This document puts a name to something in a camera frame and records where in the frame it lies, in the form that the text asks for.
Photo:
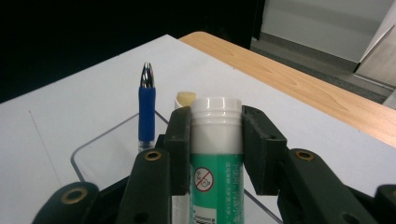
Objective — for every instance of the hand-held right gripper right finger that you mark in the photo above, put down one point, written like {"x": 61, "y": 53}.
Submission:
{"x": 264, "y": 155}

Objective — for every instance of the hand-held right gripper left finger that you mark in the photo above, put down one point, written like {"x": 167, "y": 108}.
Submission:
{"x": 179, "y": 149}

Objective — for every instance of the green and white glue stick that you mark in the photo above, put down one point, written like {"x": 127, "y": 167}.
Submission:
{"x": 214, "y": 137}

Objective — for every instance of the blue pen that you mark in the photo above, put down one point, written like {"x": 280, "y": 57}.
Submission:
{"x": 147, "y": 112}

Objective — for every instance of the clear plastic organizer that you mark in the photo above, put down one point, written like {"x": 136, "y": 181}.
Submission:
{"x": 106, "y": 161}

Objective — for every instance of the white table cover sheet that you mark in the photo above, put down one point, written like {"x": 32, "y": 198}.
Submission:
{"x": 93, "y": 93}

